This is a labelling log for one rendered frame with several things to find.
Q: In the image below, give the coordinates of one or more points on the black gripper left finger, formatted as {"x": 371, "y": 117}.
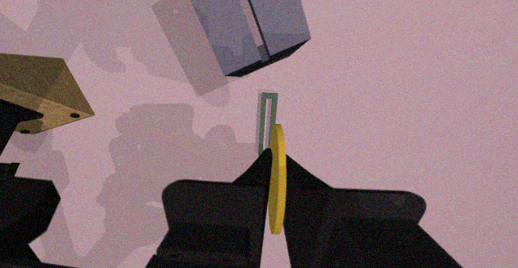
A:
{"x": 241, "y": 203}

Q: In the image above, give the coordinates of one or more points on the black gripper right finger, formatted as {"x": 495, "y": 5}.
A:
{"x": 312, "y": 208}

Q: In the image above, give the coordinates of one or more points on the thin gold coin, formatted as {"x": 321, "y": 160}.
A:
{"x": 278, "y": 180}

